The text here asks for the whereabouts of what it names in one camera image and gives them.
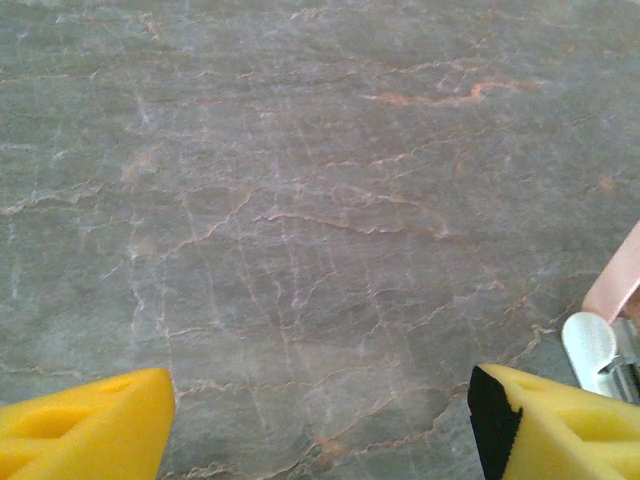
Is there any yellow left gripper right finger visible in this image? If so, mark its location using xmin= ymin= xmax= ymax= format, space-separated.
xmin=468 ymin=363 xmax=640 ymax=480

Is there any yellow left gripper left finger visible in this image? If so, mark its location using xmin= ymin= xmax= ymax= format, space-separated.
xmin=0 ymin=368 xmax=177 ymax=480

